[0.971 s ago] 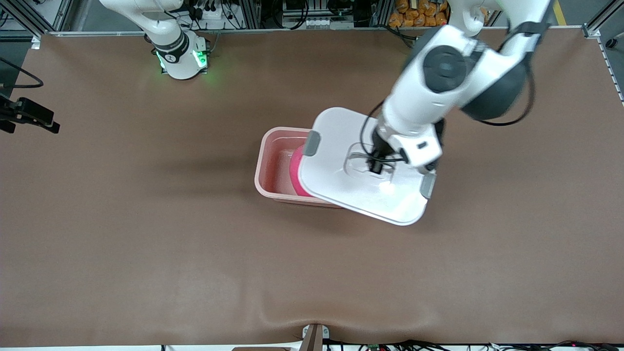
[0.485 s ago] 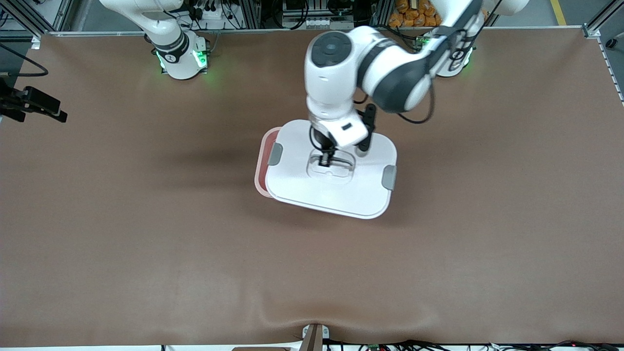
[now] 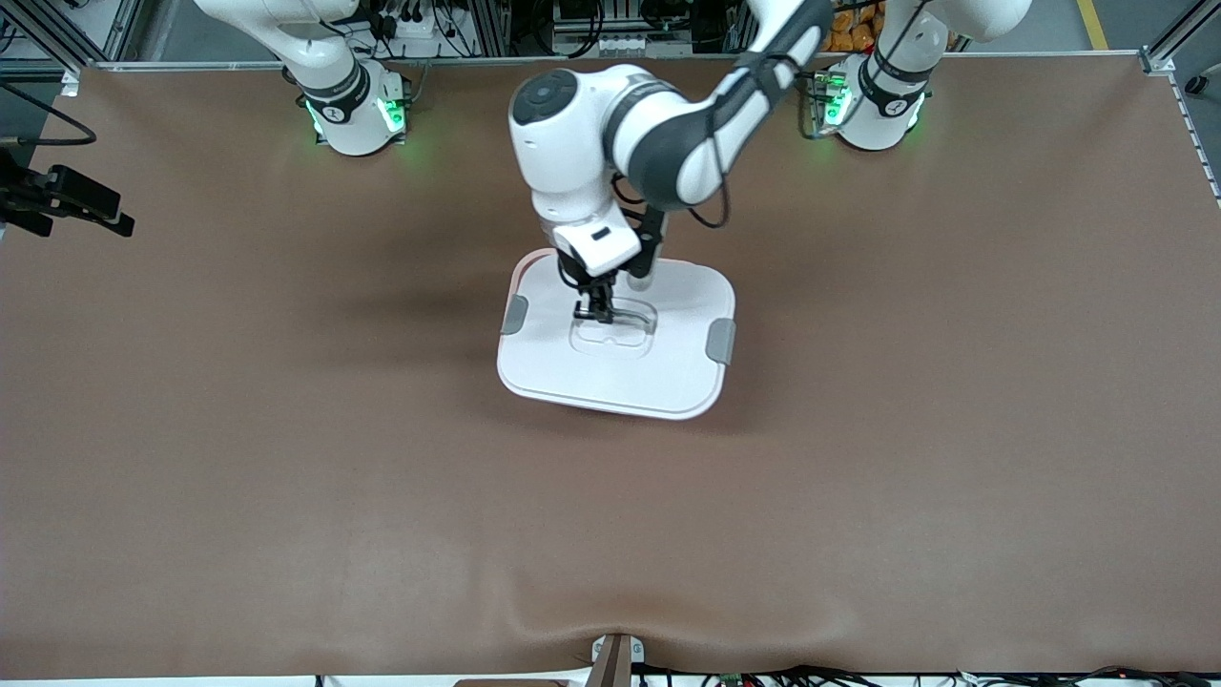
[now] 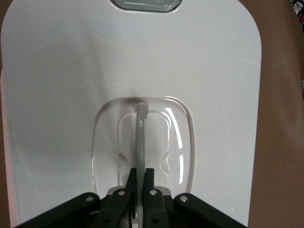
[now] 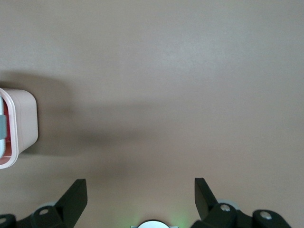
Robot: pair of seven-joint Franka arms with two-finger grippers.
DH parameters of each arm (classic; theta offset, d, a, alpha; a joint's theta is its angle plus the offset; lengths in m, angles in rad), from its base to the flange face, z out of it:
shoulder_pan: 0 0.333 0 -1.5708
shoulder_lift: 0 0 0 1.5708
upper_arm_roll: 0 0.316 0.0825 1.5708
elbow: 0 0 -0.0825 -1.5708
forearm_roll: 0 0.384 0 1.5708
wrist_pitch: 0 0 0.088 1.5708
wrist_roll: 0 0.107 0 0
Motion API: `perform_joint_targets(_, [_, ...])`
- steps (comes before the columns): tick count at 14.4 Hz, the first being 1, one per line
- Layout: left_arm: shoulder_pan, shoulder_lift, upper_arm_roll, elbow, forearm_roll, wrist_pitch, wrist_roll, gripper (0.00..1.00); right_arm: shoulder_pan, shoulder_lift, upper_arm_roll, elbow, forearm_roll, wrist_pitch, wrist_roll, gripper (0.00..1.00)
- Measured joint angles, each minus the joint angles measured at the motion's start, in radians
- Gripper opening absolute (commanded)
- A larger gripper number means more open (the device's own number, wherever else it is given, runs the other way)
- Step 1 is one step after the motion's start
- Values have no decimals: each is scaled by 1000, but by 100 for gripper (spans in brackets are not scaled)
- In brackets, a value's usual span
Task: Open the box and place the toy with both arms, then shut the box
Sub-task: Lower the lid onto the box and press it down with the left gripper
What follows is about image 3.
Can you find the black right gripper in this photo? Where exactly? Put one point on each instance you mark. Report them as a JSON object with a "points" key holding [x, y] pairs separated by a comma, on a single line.
{"points": [[24, 191]]}

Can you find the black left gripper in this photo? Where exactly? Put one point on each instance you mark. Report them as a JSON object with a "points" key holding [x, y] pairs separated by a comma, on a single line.
{"points": [[596, 292]]}

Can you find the white box lid grey latches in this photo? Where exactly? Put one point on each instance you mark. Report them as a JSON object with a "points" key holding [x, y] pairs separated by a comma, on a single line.
{"points": [[620, 382]]}

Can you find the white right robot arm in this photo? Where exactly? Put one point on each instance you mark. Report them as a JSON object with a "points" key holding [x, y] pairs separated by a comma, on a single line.
{"points": [[348, 124]]}

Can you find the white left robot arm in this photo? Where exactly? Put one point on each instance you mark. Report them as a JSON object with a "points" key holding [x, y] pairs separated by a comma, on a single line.
{"points": [[572, 143]]}

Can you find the orange toy pile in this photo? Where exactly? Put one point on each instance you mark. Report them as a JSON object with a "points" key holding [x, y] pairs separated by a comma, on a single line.
{"points": [[854, 38]]}

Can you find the brown table mat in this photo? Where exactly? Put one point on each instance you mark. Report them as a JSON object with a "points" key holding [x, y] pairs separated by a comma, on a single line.
{"points": [[610, 534]]}

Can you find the white connector strip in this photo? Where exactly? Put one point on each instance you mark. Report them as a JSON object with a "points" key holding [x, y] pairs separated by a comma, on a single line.
{"points": [[625, 44]]}

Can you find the white power strip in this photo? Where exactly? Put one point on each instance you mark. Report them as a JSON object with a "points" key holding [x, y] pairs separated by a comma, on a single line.
{"points": [[420, 36]]}

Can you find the black caster wheel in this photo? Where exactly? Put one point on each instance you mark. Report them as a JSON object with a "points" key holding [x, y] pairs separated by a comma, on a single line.
{"points": [[1192, 84]]}

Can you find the white corner bracket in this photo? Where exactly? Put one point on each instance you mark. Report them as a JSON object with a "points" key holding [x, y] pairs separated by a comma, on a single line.
{"points": [[70, 84]]}

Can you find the aluminium frame post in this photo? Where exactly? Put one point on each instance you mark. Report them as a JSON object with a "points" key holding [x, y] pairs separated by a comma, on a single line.
{"points": [[1169, 48], [119, 29]]}

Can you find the silver table edge rail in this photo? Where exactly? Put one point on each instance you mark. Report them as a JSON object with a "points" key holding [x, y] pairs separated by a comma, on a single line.
{"points": [[458, 59]]}

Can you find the brown camera stand post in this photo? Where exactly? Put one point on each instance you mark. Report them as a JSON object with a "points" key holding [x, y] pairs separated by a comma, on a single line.
{"points": [[615, 663]]}

